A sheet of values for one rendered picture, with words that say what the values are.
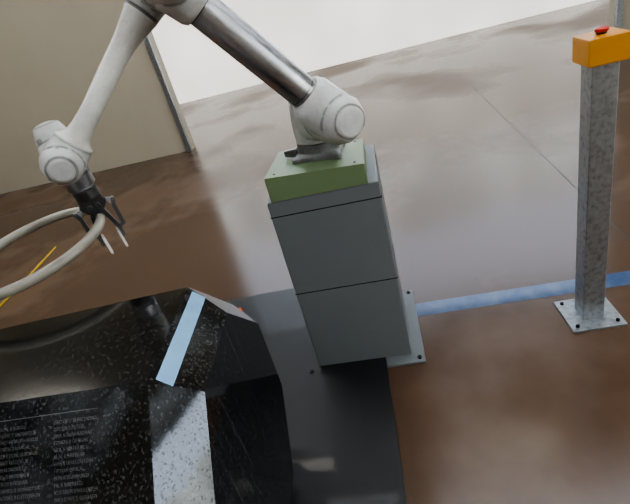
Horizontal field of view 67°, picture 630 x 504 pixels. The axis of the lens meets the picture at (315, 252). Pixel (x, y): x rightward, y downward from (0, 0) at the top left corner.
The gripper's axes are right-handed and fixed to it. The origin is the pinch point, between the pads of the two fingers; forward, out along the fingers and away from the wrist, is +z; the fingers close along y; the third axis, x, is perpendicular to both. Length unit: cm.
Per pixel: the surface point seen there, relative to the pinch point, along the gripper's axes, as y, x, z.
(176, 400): 3, 80, 6
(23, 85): 17, -526, -24
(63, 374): 21, 60, 0
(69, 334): 19.0, 43.5, 0.1
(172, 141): -101, -442, 85
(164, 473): 11, 88, 13
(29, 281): 23.1, 23.8, -9.5
